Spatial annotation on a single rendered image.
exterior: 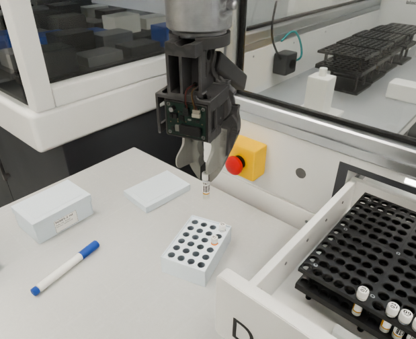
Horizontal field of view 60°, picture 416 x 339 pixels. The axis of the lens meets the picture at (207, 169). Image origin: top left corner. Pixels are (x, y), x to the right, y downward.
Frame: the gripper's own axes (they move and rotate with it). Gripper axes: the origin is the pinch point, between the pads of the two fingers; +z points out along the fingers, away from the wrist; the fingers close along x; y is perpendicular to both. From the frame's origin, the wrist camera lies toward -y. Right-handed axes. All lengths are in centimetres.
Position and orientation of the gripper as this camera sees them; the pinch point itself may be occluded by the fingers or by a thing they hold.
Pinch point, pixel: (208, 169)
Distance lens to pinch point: 53.7
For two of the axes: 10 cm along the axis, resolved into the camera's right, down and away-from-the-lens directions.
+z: 0.0, 8.5, 5.3
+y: -4.0, 4.9, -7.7
